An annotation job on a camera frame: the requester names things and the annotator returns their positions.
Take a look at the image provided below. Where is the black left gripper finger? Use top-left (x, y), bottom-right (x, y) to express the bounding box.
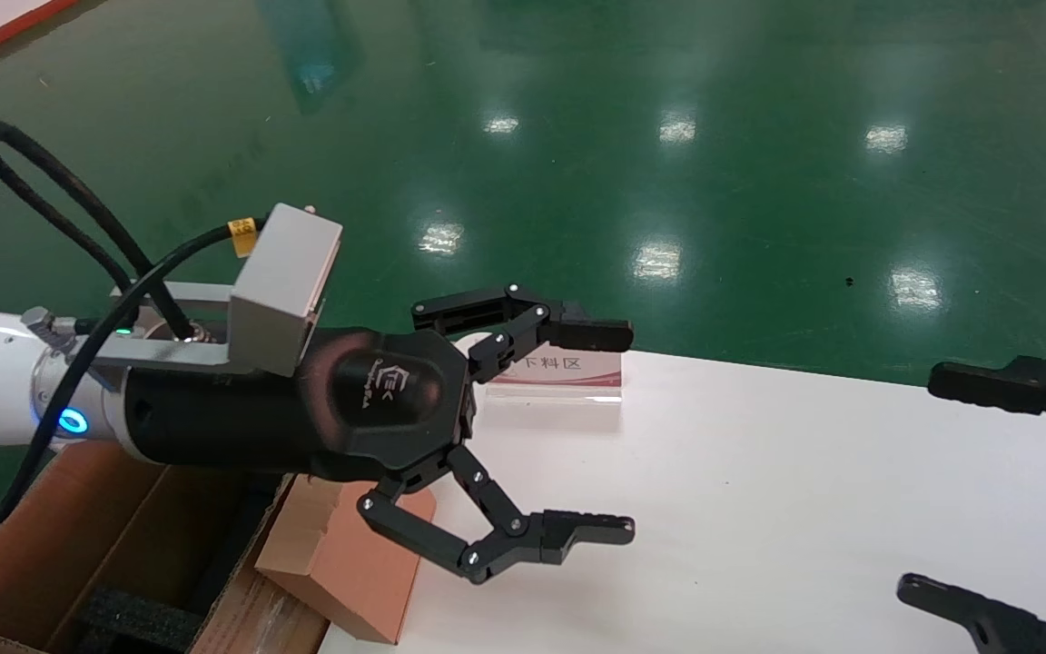
top-left (357, 443), bottom-right (637, 585)
top-left (411, 283), bottom-right (635, 383)

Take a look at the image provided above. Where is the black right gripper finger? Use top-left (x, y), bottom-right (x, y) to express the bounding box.
top-left (897, 572), bottom-right (1046, 654)
top-left (928, 354), bottom-right (1046, 455)

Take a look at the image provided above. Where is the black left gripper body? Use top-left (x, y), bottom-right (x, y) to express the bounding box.
top-left (123, 327), bottom-right (476, 498)

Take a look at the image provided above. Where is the small cardboard box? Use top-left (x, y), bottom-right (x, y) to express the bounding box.
top-left (255, 472), bottom-right (438, 646)

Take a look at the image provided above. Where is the large open cardboard box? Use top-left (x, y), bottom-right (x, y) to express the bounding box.
top-left (0, 441), bottom-right (333, 654)

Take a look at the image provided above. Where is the black foam box liner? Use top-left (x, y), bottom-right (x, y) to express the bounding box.
top-left (78, 472), bottom-right (292, 654)

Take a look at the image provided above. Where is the acrylic sign with red stripe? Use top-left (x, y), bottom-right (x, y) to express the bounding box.
top-left (478, 350), bottom-right (624, 405)

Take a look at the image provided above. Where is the thick black looped cable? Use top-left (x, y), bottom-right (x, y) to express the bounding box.
top-left (0, 115), bottom-right (202, 342)

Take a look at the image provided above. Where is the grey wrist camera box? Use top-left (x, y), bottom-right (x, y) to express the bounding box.
top-left (110, 203), bottom-right (344, 379)

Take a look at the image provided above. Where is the black cable with yellow tag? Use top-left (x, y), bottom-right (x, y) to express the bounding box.
top-left (0, 216), bottom-right (261, 543)

